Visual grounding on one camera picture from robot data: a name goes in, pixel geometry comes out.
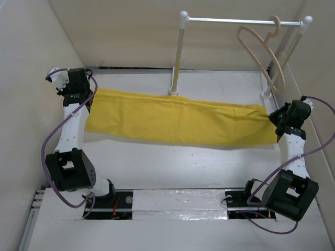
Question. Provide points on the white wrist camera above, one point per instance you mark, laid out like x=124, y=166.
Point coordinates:
x=58, y=77
x=307, y=101

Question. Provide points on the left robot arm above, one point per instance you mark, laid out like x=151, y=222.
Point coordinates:
x=69, y=167

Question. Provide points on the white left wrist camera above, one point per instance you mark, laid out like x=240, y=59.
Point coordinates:
x=58, y=77

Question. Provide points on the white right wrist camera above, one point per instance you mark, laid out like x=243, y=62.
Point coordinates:
x=307, y=101

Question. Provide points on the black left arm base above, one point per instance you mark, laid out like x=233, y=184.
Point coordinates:
x=111, y=207

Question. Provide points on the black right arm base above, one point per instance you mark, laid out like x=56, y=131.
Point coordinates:
x=236, y=202

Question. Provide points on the yellow trousers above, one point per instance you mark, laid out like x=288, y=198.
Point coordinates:
x=178, y=120

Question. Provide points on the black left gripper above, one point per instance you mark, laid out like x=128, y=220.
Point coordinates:
x=63, y=93

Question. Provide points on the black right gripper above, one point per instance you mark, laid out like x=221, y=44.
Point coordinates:
x=272, y=116

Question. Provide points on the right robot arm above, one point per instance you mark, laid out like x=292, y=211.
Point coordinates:
x=290, y=191

